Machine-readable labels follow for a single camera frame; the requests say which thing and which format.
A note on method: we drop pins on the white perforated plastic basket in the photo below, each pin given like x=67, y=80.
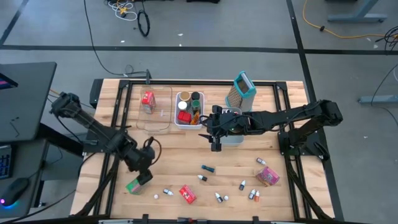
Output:
x=186, y=127

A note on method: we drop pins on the black aluminium table frame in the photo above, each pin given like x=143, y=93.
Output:
x=202, y=82

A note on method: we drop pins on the pink Raisin Bran cereal box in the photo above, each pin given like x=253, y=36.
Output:
x=268, y=175

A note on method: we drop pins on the black keyboard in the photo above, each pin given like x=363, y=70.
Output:
x=5, y=161

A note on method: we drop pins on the tan round cup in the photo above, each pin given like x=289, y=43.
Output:
x=184, y=96

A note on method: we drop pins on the red-tipped black tool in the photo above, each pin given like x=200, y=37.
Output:
x=185, y=219

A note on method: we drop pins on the grey plastic bin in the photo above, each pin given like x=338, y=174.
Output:
x=231, y=140

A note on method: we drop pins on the grey desk leg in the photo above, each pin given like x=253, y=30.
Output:
x=357, y=18
x=379, y=99

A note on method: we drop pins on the black clamp post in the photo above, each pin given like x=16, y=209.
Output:
x=148, y=77

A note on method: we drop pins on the black-capped small bottle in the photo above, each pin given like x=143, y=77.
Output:
x=229, y=111

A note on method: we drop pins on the green mini cereal box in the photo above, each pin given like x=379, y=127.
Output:
x=132, y=187

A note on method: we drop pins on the green-lid spice jar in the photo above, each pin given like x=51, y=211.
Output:
x=196, y=105

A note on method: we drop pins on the red mini cereal box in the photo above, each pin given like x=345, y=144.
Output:
x=187, y=193

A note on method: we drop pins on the black computer mouse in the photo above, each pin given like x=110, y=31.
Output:
x=14, y=190

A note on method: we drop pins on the white-lid spice jar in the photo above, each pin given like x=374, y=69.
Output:
x=182, y=105

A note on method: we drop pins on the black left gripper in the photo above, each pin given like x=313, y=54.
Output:
x=140, y=158

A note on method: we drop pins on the black-lid spice jar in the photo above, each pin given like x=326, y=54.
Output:
x=195, y=95

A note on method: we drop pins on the red Froot Loops cereal box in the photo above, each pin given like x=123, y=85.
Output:
x=148, y=99

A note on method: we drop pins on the clear plastic tray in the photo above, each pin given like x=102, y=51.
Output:
x=161, y=105

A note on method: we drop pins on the orange taco seasoning packet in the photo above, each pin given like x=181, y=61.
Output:
x=195, y=119

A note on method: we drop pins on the blue dropper bottle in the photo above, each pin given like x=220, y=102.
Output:
x=207, y=169

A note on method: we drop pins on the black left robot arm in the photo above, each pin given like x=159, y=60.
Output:
x=93, y=126

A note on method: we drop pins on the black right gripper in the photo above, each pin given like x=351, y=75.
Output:
x=230, y=124

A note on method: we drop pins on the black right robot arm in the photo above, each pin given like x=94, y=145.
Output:
x=280, y=116

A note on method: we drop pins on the black desk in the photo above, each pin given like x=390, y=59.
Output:
x=28, y=99

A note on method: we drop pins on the computer monitor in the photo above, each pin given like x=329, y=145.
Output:
x=6, y=81

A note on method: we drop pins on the orange dropper bottle white cap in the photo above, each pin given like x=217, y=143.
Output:
x=257, y=196

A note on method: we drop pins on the grey desk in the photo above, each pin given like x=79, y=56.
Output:
x=28, y=161

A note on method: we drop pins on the red-lid spice jar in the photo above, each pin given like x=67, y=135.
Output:
x=184, y=117

